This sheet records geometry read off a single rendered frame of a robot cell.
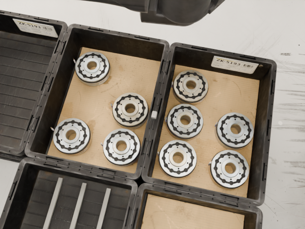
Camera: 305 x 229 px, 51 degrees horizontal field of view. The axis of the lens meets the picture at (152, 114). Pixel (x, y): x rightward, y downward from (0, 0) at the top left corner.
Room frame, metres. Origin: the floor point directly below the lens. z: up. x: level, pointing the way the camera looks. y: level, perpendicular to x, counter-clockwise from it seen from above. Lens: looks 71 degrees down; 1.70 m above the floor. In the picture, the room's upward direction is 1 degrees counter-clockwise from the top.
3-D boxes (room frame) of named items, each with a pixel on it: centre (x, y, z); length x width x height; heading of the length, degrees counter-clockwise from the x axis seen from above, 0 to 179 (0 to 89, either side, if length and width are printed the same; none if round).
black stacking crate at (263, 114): (0.26, -0.16, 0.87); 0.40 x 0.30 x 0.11; 167
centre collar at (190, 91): (0.39, -0.11, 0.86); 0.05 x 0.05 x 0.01
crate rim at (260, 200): (0.26, -0.16, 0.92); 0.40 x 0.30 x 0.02; 167
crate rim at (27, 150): (0.33, 0.14, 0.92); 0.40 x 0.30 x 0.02; 167
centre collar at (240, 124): (0.25, -0.23, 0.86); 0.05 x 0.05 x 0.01
